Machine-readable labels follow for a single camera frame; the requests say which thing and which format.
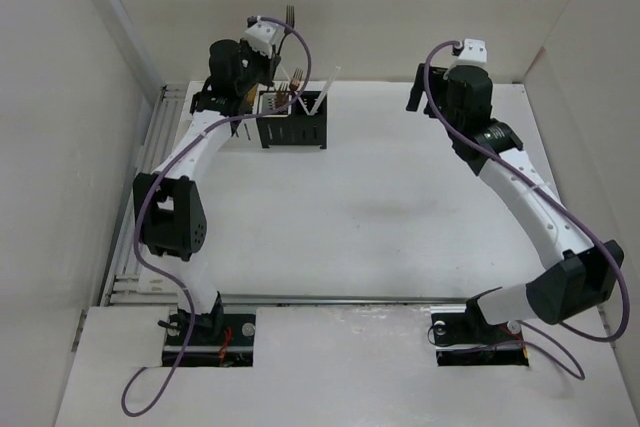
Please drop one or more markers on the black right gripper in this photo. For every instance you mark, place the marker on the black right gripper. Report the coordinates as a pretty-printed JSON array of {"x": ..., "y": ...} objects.
[{"x": 438, "y": 79}]

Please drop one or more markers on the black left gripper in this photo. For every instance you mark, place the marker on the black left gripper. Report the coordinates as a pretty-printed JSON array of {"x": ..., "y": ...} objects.
[{"x": 269, "y": 63}]

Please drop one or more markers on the copper chopstick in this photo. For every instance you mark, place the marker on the copper chopstick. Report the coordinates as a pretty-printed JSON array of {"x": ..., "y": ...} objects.
[{"x": 299, "y": 103}]

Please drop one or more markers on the small copper fork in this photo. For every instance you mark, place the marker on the small copper fork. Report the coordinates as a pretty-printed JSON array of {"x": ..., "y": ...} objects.
[{"x": 282, "y": 95}]

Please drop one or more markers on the black fork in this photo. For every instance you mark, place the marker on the black fork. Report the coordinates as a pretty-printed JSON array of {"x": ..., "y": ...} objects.
[{"x": 290, "y": 20}]

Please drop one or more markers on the gold fork green handle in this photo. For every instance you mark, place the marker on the gold fork green handle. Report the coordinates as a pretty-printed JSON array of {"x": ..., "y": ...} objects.
[{"x": 252, "y": 97}]

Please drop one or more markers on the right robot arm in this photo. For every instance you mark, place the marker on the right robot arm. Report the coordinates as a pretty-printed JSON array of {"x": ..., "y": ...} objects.
[{"x": 578, "y": 274}]

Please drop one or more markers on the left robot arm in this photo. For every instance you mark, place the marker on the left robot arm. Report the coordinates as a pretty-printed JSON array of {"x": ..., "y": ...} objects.
[{"x": 170, "y": 221}]

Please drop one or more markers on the white insert in black container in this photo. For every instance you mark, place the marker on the white insert in black container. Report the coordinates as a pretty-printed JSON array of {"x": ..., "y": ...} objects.
[{"x": 266, "y": 102}]

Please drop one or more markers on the white slotted utensil container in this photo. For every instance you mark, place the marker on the white slotted utensil container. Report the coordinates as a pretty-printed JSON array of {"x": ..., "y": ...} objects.
[{"x": 246, "y": 137}]

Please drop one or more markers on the black slotted utensil container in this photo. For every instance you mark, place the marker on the black slotted utensil container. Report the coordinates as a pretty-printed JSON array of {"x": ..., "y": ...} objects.
[{"x": 302, "y": 126}]

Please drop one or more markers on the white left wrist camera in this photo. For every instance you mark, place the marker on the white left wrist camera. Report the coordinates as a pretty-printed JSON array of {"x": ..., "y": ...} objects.
[{"x": 263, "y": 37}]

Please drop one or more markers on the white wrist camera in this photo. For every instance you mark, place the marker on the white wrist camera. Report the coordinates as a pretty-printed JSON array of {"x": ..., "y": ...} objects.
[
  {"x": 263, "y": 37},
  {"x": 470, "y": 52}
]

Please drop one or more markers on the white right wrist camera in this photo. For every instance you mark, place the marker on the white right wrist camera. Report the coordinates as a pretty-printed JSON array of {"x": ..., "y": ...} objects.
[{"x": 470, "y": 52}]

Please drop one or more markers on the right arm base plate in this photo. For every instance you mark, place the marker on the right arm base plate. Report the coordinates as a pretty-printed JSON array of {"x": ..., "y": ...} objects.
[{"x": 460, "y": 342}]

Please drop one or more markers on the aluminium frame rail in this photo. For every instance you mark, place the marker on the aluminium frame rail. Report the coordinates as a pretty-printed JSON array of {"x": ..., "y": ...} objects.
[{"x": 155, "y": 131}]

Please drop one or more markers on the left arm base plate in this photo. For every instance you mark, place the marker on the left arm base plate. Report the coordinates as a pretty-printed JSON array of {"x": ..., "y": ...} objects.
[{"x": 218, "y": 340}]

